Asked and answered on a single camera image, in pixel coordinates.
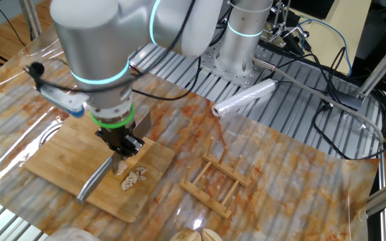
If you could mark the marble pattern plastic sheet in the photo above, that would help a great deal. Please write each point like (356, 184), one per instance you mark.
(280, 187)

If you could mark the black monitor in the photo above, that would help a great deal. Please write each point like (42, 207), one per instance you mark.
(317, 8)

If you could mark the pale lotus wedge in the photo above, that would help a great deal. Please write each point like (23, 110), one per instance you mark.
(211, 236)

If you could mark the bamboo cutting board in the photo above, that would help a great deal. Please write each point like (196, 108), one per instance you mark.
(62, 150)

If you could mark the steel cleaver knife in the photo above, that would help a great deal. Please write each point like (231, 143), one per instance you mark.
(94, 182)

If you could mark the grey post foot bracket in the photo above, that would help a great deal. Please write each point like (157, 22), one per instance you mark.
(347, 100)

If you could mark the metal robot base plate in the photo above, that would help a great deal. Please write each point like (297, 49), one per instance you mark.
(213, 67)

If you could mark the clear plastic film roll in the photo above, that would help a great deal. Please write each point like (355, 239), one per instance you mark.
(243, 98)

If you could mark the lotus slice with holes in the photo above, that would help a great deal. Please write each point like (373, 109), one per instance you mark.
(141, 171)
(122, 166)
(126, 184)

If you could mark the wooden peg rack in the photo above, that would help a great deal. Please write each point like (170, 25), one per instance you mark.
(213, 190)

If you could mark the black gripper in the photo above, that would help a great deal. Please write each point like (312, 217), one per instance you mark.
(117, 137)

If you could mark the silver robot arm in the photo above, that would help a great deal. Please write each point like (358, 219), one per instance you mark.
(92, 37)

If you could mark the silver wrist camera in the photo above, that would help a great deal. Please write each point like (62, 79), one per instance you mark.
(62, 100)

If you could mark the metal clamp stand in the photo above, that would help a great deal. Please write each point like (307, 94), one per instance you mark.
(288, 33)

